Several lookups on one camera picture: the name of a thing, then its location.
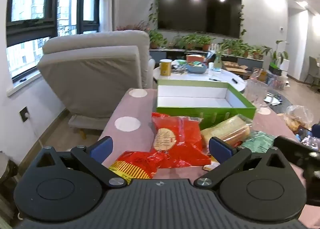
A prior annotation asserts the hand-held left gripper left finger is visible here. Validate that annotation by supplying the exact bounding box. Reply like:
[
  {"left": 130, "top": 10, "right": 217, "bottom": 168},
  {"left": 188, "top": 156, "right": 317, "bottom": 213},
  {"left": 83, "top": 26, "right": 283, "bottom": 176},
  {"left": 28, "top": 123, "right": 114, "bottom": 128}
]
[{"left": 35, "top": 136, "right": 127, "bottom": 187}]

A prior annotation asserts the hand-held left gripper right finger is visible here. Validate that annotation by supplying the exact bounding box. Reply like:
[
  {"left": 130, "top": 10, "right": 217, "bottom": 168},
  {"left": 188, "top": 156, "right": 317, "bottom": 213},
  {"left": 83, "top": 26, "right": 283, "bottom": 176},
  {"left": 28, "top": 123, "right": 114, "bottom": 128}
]
[{"left": 194, "top": 137, "right": 288, "bottom": 187}]

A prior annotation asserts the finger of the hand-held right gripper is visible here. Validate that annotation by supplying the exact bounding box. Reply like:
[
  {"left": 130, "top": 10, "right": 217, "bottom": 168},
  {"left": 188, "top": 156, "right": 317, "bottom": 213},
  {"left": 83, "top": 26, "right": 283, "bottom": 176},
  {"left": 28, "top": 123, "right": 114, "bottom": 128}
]
[{"left": 274, "top": 135, "right": 312, "bottom": 167}]

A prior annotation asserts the rice cracker packet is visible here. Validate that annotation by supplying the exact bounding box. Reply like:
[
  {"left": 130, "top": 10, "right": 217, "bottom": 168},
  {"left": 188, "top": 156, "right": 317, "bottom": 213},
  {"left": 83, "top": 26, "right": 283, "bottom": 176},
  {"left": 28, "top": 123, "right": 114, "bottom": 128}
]
[{"left": 201, "top": 114, "right": 253, "bottom": 148}]

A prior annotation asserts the green snack packet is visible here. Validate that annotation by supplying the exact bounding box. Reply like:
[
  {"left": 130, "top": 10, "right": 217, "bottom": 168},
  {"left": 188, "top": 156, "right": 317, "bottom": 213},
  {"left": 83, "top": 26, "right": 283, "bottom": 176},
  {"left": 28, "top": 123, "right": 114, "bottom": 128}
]
[{"left": 237, "top": 131, "right": 278, "bottom": 153}]

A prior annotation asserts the green cardboard box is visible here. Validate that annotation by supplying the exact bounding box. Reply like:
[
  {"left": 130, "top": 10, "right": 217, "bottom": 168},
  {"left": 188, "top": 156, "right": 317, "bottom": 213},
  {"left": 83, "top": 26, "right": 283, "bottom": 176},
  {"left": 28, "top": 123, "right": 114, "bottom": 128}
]
[{"left": 153, "top": 79, "right": 257, "bottom": 129}]

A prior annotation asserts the red round-label snack packet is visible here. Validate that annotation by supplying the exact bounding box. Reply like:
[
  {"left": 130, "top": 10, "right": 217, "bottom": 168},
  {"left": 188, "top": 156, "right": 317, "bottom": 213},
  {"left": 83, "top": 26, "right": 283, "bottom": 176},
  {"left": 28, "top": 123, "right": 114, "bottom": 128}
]
[{"left": 152, "top": 112, "right": 212, "bottom": 168}]

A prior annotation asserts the red yellow striped snack packet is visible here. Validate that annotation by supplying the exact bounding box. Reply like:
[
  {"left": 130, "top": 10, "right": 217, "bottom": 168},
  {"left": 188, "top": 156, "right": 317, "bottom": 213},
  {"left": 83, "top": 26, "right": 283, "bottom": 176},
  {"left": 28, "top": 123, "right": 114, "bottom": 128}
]
[{"left": 109, "top": 151, "right": 160, "bottom": 185}]

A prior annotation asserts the smartphone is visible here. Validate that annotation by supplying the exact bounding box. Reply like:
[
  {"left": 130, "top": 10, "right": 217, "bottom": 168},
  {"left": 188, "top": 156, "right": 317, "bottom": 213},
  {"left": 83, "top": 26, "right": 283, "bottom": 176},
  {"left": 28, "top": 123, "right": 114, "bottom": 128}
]
[{"left": 296, "top": 125, "right": 320, "bottom": 152}]

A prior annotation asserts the clear plastic food bag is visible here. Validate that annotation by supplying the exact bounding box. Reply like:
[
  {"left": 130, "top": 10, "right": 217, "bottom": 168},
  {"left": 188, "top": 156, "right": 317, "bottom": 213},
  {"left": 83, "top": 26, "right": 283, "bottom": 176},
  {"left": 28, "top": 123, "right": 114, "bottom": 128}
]
[{"left": 284, "top": 105, "right": 314, "bottom": 133}]

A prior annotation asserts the pink dotted tablecloth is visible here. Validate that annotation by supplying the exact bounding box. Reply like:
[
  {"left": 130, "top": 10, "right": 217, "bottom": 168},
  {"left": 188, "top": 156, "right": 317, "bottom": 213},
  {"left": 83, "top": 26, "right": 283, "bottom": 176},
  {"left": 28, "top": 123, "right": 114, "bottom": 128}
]
[{"left": 97, "top": 88, "right": 308, "bottom": 187}]

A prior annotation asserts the glass pitcher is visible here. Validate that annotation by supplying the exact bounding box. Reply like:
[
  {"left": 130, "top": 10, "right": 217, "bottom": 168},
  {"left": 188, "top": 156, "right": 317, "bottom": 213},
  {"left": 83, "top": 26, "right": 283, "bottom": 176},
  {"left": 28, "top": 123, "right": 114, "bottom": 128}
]
[{"left": 245, "top": 79, "right": 269, "bottom": 108}]

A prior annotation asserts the clear plastic storage bin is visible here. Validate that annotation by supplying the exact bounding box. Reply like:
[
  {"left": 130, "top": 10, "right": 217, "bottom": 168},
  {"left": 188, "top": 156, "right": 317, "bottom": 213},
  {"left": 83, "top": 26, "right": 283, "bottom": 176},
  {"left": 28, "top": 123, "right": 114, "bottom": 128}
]
[{"left": 266, "top": 69, "right": 288, "bottom": 87}]

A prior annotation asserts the beige armchair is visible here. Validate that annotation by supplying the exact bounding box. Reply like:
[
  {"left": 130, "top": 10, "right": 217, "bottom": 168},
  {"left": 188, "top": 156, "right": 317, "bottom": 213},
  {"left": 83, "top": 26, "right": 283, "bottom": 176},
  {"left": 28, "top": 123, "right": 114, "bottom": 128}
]
[{"left": 37, "top": 30, "right": 156, "bottom": 132}]

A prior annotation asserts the white round table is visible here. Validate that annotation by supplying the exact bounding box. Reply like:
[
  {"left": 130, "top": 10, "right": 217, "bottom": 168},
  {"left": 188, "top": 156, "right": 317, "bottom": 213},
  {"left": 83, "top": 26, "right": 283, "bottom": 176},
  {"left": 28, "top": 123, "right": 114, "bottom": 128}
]
[{"left": 153, "top": 65, "right": 247, "bottom": 93}]

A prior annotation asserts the grey dining chair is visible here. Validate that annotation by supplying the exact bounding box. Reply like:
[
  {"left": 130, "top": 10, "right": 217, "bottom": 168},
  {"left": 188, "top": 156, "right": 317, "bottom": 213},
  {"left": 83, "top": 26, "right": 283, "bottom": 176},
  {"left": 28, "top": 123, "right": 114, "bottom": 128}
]
[{"left": 306, "top": 56, "right": 320, "bottom": 85}]

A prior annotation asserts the peace lily in white pot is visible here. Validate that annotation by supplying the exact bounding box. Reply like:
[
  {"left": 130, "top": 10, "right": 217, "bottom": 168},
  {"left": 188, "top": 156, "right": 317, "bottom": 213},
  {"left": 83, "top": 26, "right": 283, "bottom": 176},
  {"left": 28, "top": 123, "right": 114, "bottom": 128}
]
[{"left": 269, "top": 41, "right": 290, "bottom": 77}]

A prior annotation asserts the blue bowl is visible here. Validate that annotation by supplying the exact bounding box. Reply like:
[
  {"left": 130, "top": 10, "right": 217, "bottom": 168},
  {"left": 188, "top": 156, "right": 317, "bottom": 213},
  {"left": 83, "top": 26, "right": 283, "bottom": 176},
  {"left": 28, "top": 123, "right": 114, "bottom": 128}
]
[{"left": 186, "top": 64, "right": 208, "bottom": 74}]

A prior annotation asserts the open cardboard box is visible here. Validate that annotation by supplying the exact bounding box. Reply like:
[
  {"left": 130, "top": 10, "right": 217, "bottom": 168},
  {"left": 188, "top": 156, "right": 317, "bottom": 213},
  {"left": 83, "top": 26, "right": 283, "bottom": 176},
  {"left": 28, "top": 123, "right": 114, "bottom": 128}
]
[{"left": 222, "top": 61, "right": 248, "bottom": 73}]

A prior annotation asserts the glass vase with plant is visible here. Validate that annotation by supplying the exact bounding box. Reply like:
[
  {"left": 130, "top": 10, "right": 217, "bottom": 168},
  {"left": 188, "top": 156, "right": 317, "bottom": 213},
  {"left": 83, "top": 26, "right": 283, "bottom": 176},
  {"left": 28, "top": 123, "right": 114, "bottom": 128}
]
[{"left": 212, "top": 45, "right": 223, "bottom": 72}]

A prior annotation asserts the orange snack box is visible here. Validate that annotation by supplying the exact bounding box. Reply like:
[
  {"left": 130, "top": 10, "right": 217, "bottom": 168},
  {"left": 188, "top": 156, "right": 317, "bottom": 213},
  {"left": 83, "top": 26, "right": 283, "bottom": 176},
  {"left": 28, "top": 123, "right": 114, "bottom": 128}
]
[{"left": 186, "top": 54, "right": 204, "bottom": 63}]

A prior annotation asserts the yellow canister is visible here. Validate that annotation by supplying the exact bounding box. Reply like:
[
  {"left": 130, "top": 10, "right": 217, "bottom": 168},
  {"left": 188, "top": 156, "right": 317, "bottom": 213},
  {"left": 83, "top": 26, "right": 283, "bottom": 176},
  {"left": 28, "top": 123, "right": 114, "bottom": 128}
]
[{"left": 159, "top": 59, "right": 173, "bottom": 77}]

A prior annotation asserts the grey television cabinet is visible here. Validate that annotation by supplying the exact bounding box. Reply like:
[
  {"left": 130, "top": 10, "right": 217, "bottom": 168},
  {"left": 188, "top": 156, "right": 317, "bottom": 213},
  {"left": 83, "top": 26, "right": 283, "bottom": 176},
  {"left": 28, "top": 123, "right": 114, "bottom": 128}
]
[{"left": 149, "top": 48, "right": 264, "bottom": 69}]

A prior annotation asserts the row of potted plants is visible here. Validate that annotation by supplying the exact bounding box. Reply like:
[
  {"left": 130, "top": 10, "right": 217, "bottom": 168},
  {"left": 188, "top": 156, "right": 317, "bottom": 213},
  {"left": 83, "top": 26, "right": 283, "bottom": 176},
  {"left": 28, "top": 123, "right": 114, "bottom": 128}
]
[{"left": 149, "top": 31, "right": 272, "bottom": 59}]

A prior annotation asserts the red flower plant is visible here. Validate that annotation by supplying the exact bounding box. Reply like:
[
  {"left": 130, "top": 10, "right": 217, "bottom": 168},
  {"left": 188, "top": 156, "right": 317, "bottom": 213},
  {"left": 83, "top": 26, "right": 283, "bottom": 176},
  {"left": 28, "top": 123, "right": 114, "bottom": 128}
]
[{"left": 116, "top": 21, "right": 150, "bottom": 32}]

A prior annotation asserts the black framed window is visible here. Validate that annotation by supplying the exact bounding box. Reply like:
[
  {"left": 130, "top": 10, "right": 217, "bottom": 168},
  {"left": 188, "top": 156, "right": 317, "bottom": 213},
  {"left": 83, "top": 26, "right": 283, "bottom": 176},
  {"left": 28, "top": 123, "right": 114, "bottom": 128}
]
[{"left": 6, "top": 0, "right": 103, "bottom": 84}]

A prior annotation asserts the white curtain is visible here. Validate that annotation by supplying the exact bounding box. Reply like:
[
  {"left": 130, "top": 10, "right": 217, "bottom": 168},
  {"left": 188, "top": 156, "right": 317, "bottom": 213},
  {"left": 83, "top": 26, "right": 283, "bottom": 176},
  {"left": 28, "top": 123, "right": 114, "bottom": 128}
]
[{"left": 100, "top": 0, "right": 120, "bottom": 32}]

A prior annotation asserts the black wall socket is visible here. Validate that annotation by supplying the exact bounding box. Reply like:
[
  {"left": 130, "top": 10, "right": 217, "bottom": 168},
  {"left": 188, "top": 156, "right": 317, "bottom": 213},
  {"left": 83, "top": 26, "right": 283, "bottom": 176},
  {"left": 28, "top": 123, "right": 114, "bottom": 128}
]
[{"left": 19, "top": 106, "right": 31, "bottom": 122}]

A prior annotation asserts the wall television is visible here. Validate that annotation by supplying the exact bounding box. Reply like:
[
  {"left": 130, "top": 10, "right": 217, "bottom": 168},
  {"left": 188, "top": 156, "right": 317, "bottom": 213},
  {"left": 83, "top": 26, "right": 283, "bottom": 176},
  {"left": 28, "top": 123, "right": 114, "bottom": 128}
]
[{"left": 157, "top": 0, "right": 242, "bottom": 38}]

